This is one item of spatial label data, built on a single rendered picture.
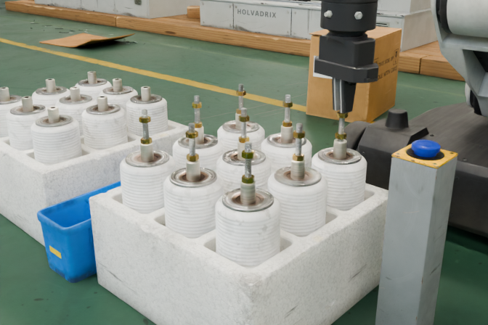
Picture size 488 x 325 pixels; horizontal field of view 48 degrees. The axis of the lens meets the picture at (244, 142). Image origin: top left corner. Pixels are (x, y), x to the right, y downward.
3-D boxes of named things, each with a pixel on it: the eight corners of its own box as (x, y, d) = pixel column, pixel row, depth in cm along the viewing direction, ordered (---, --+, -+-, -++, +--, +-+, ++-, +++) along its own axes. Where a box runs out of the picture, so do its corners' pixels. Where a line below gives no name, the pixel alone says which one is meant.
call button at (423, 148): (417, 149, 83) (419, 136, 82) (444, 156, 80) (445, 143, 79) (405, 157, 80) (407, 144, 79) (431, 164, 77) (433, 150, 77)
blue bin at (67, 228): (160, 213, 129) (157, 167, 125) (191, 229, 122) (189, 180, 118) (41, 265, 109) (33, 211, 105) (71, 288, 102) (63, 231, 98)
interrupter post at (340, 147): (341, 154, 97) (343, 137, 96) (348, 159, 95) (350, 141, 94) (330, 157, 97) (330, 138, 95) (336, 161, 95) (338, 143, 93)
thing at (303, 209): (333, 275, 93) (340, 178, 87) (295, 297, 87) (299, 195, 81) (293, 252, 100) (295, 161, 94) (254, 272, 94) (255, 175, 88)
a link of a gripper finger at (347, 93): (338, 113, 92) (340, 77, 89) (351, 109, 93) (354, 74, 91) (345, 115, 90) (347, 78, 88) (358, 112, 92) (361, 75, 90)
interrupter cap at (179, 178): (161, 186, 85) (160, 181, 85) (181, 167, 92) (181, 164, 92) (206, 192, 83) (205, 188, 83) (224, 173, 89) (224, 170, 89)
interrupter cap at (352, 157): (347, 148, 101) (347, 144, 100) (369, 162, 94) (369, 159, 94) (310, 153, 98) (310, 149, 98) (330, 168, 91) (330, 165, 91)
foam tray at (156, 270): (240, 212, 130) (240, 141, 124) (388, 277, 105) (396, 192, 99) (97, 284, 103) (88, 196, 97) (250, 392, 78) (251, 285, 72)
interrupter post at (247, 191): (242, 207, 78) (242, 186, 77) (237, 199, 80) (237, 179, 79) (258, 204, 79) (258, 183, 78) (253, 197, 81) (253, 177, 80)
